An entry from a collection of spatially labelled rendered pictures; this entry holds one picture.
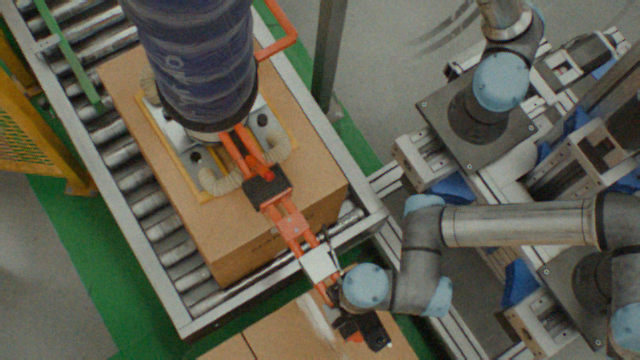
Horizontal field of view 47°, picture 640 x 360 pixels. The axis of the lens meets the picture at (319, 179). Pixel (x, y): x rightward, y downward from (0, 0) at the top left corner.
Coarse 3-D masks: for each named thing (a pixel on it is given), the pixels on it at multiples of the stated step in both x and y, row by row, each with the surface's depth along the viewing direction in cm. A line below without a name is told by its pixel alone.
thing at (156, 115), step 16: (144, 96) 186; (144, 112) 185; (160, 112) 184; (160, 128) 183; (176, 160) 181; (192, 160) 178; (208, 160) 181; (192, 176) 180; (224, 176) 181; (192, 192) 180
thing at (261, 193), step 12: (276, 168) 169; (252, 180) 167; (264, 180) 168; (276, 180) 168; (288, 180) 167; (252, 192) 167; (264, 192) 167; (276, 192) 167; (288, 192) 166; (252, 204) 169; (264, 204) 165; (276, 204) 170
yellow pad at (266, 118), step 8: (264, 96) 188; (272, 104) 187; (256, 112) 186; (264, 112) 186; (272, 112) 186; (248, 120) 185; (256, 120) 184; (264, 120) 182; (272, 120) 185; (280, 120) 186; (248, 128) 185; (256, 128) 184; (264, 128) 184; (272, 128) 185; (280, 128) 185; (288, 128) 185; (256, 136) 184; (264, 136) 184; (288, 136) 184; (256, 144) 184; (264, 144) 183; (296, 144) 184
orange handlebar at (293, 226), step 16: (272, 0) 182; (288, 32) 180; (272, 48) 178; (240, 128) 172; (224, 144) 171; (240, 160) 169; (272, 208) 167; (288, 208) 167; (288, 224) 165; (304, 224) 165; (288, 240) 164; (336, 272) 163; (320, 288) 162
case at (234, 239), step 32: (128, 64) 190; (128, 96) 187; (288, 96) 190; (128, 128) 212; (160, 160) 183; (224, 160) 184; (288, 160) 185; (320, 160) 185; (320, 192) 183; (192, 224) 179; (224, 224) 179; (256, 224) 179; (320, 224) 211; (224, 256) 177; (256, 256) 199; (224, 288) 214
